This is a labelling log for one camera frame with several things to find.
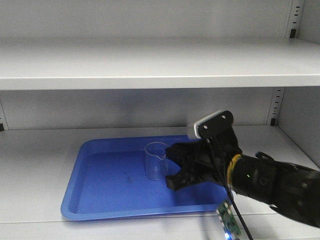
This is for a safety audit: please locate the blue plastic tray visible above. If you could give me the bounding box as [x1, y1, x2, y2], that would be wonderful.
[60, 135, 228, 221]

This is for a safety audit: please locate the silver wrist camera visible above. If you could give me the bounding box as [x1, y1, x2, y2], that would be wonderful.
[187, 110, 234, 140]

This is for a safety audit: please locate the clear glass beaker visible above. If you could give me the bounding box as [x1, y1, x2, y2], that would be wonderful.
[144, 141, 168, 181]

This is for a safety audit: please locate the upper cabinet shelf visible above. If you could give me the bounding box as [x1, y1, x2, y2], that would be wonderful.
[0, 38, 320, 91]

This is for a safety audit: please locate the green circuit board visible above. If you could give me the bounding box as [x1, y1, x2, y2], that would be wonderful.
[216, 200, 241, 240]

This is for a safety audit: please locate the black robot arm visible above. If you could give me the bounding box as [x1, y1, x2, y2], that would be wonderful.
[165, 127, 320, 227]

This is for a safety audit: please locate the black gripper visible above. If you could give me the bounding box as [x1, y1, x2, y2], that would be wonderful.
[165, 125, 243, 191]

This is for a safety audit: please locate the black cable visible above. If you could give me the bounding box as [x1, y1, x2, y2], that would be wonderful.
[206, 138, 254, 240]

